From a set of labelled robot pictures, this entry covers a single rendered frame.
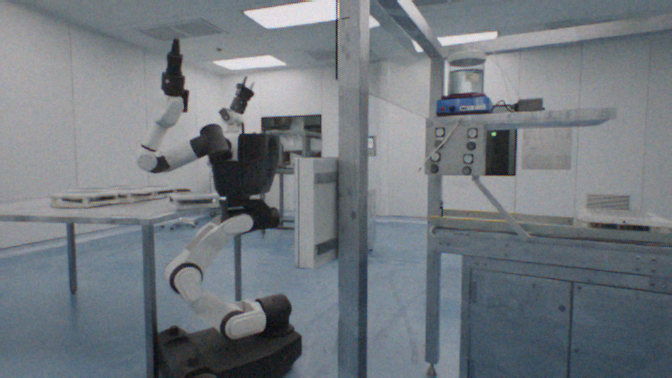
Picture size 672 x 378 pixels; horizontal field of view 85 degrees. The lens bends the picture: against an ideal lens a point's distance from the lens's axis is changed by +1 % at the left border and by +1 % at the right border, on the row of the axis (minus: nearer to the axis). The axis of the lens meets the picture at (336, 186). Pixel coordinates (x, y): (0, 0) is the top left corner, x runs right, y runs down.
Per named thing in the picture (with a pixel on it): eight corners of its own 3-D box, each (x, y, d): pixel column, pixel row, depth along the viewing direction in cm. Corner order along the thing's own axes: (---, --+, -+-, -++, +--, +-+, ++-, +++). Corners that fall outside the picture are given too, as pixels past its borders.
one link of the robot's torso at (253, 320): (250, 319, 202) (250, 295, 201) (267, 333, 186) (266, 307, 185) (213, 329, 190) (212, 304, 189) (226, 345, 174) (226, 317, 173)
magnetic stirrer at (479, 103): (434, 117, 148) (434, 94, 148) (444, 122, 167) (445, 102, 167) (488, 114, 139) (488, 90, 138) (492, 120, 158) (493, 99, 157)
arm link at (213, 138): (204, 166, 162) (233, 154, 162) (195, 158, 153) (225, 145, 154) (196, 144, 165) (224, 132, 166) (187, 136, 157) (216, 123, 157)
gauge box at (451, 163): (424, 174, 148) (425, 124, 147) (430, 173, 158) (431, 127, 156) (482, 175, 138) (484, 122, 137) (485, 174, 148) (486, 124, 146)
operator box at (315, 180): (294, 267, 88) (293, 158, 86) (328, 252, 103) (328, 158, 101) (315, 271, 85) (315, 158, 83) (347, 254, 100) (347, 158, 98)
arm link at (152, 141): (156, 120, 160) (137, 158, 162) (148, 120, 150) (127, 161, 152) (179, 132, 163) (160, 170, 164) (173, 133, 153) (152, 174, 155)
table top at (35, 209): (-113, 218, 193) (-113, 211, 192) (69, 197, 301) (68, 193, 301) (150, 225, 170) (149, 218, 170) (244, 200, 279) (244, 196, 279)
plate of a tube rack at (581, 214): (580, 222, 130) (580, 216, 129) (573, 213, 151) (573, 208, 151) (672, 228, 118) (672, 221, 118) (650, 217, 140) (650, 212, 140)
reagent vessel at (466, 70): (443, 95, 150) (443, 48, 149) (449, 101, 163) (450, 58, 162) (483, 92, 143) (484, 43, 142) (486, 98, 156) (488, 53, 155)
